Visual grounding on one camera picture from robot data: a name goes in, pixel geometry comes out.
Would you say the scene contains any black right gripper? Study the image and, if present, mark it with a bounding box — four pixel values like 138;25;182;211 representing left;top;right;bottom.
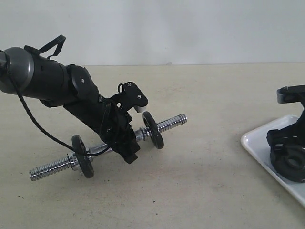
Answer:
266;107;305;157

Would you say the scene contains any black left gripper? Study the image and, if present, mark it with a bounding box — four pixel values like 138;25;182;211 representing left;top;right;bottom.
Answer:
99;96;140;164

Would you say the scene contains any black weight plate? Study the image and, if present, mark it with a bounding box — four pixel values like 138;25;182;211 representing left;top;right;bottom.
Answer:
270;148;305;183
71;135;94;178

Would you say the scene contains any chrome threaded dumbbell bar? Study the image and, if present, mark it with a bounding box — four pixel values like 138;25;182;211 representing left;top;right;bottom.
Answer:
29;114;187;181

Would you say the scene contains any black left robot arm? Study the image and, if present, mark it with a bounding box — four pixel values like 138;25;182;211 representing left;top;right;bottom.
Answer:
0;47;140;164

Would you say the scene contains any white rectangular tray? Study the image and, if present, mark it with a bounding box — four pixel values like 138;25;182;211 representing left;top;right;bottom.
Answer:
240;114;305;206

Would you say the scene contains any black weight plate far end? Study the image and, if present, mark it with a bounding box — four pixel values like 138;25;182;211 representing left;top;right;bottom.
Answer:
142;111;164;149

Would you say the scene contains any chrome star collar nut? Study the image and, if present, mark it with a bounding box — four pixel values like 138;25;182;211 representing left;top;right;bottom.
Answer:
67;152;81;172

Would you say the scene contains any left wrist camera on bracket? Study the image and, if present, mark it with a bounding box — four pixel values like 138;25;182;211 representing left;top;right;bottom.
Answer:
111;82;148;113

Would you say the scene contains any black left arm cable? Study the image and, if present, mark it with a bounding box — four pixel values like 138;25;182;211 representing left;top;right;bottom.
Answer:
0;34;112;158

